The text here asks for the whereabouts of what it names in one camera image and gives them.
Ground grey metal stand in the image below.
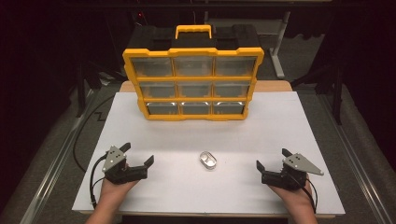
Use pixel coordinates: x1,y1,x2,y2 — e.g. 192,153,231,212
269,10,292,80

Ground small clear plastic container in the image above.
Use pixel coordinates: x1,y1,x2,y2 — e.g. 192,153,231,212
199,150,218,171

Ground person's right hand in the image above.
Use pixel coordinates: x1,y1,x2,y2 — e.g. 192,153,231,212
269,184,316,213

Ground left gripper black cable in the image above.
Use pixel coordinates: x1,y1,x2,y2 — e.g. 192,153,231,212
89,154,108,209

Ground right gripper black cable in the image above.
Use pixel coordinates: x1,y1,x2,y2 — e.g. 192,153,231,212
288,172,318,215

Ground black floor cable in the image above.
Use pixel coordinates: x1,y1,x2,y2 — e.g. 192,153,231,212
72,94,117,174

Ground wooden table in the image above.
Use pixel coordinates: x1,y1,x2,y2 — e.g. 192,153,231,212
78,79,344,219

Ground yellow organizer case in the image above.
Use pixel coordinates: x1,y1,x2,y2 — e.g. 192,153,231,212
121,23,265,122

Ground person's left hand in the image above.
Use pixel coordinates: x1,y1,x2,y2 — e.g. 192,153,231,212
98,178,139,207

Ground aluminium floor rail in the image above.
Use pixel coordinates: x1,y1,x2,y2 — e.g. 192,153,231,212
19,90,98,224
317,92,394,224

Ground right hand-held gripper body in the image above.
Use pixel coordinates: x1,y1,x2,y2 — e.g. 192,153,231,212
261,152,325,191

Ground white board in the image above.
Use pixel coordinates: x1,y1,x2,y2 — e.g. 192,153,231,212
72,91,346,217

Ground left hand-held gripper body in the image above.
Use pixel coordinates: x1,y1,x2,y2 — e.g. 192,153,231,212
102,145,149,185

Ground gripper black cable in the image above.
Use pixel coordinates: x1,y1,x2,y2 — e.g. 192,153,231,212
89,154,108,209
288,172,318,215

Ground black stand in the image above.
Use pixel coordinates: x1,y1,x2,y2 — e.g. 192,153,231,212
290,63,345,126
74,60,127,119

